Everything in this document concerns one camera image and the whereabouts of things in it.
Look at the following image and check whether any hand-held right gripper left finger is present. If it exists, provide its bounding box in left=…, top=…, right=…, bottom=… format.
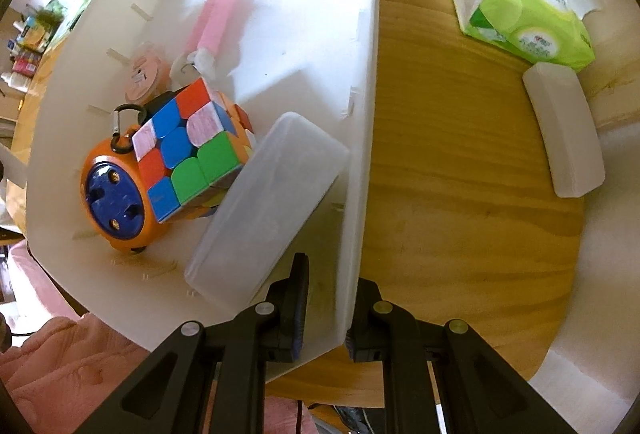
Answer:
left=75, top=253, right=311, bottom=434

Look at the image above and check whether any white spray bottle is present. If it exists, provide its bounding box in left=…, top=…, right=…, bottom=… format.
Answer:
left=0, top=71, right=31, bottom=90

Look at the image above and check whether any red patterned can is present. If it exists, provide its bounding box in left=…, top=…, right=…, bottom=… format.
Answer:
left=12, top=53, right=43, bottom=75

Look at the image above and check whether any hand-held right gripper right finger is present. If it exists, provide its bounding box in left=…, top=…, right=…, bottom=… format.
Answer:
left=345, top=278, right=576, bottom=434

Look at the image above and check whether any multicolour puzzle cube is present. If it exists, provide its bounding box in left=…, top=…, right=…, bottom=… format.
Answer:
left=131, top=78, right=257, bottom=224

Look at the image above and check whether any translucent plastic box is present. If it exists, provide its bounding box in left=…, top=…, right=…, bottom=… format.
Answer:
left=184, top=111, right=351, bottom=307

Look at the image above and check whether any white floral cloth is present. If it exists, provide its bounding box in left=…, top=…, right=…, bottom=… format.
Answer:
left=530, top=124, right=640, bottom=415

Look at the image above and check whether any wooden desk hutch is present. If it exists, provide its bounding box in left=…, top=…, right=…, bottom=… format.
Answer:
left=565, top=0, right=640, bottom=130

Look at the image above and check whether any pink fleece clothing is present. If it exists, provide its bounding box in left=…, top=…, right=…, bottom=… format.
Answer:
left=0, top=239, right=151, bottom=434

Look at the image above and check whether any orange round cable reel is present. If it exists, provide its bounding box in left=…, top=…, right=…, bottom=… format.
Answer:
left=80, top=104, right=161, bottom=255

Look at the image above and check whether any white plastic bin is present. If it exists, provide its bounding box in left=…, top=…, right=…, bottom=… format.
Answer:
left=20, top=0, right=381, bottom=385

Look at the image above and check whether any green tissue pack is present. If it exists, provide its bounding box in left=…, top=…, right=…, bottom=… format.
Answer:
left=446, top=0, right=601, bottom=74

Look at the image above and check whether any white frosted oblong case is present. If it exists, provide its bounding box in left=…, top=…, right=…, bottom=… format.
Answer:
left=522, top=63, right=606, bottom=199

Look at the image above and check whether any pink correction tape dispenser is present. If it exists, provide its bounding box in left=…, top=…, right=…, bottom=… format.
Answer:
left=122, top=41, right=171, bottom=102

